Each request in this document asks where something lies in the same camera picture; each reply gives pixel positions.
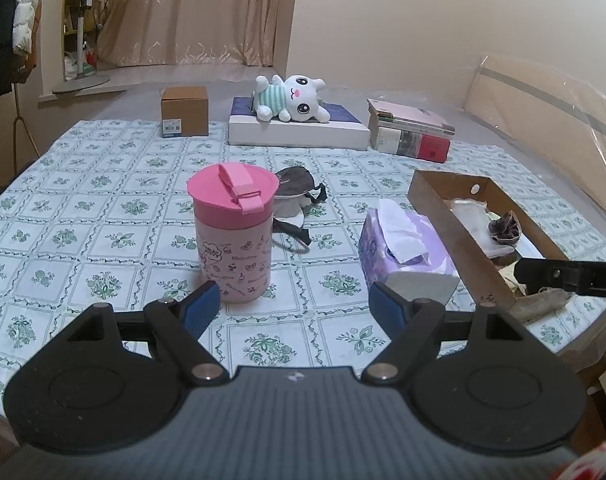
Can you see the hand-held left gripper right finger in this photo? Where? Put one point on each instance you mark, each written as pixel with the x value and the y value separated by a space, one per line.
pixel 385 307

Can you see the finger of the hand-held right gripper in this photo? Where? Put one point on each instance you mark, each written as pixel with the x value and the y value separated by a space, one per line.
pixel 568 275

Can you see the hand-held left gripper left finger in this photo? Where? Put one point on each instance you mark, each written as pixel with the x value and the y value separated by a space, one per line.
pixel 200 307

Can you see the beige sock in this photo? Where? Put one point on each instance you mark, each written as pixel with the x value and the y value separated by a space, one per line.
pixel 538 305

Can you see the cardboard tray box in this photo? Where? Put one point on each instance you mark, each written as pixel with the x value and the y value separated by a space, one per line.
pixel 448 220

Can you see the pink lidded cup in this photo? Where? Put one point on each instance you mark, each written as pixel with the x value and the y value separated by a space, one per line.
pixel 233 240

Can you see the purple tissue pack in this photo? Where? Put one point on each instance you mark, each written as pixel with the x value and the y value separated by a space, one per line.
pixel 423 240

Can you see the brown scrunchie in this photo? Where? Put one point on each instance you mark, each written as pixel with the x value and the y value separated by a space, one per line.
pixel 505 227

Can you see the green floral bedsheet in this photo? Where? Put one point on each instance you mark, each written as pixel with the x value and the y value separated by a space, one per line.
pixel 108 200

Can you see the plastic wrapped wooden headboard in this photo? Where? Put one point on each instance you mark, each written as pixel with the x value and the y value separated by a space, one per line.
pixel 533 125

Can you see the red white patterned cloth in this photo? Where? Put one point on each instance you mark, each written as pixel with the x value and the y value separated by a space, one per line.
pixel 603 465

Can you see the white flat box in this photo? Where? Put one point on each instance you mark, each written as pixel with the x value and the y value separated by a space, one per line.
pixel 293 135

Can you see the pink cover book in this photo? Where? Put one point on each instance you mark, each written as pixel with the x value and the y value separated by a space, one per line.
pixel 408 112

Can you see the dark blue book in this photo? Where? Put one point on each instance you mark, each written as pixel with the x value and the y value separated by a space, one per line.
pixel 340 112

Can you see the small cardboard box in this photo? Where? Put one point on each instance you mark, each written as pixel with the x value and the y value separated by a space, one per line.
pixel 185 107

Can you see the white rabbit plush toy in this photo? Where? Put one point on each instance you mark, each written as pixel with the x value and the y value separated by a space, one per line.
pixel 303 97

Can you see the standing fan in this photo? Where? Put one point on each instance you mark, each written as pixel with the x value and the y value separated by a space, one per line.
pixel 80 82

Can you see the beige curtain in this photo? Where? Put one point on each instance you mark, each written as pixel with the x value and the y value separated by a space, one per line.
pixel 198 10

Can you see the white puffer jacket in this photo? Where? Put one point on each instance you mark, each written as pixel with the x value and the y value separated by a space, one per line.
pixel 25 5

